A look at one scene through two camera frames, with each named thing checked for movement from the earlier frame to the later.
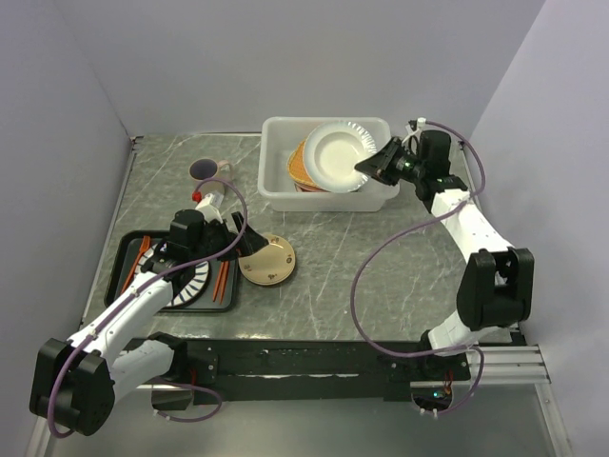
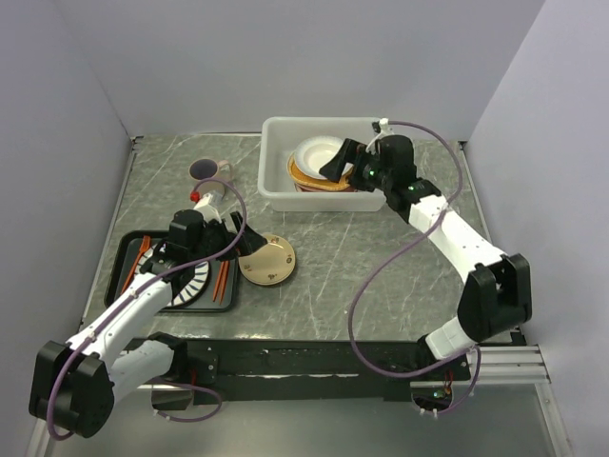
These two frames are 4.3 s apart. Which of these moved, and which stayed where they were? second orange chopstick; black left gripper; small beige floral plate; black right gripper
Moved: black right gripper
Stayed: small beige floral plate; second orange chopstick; black left gripper
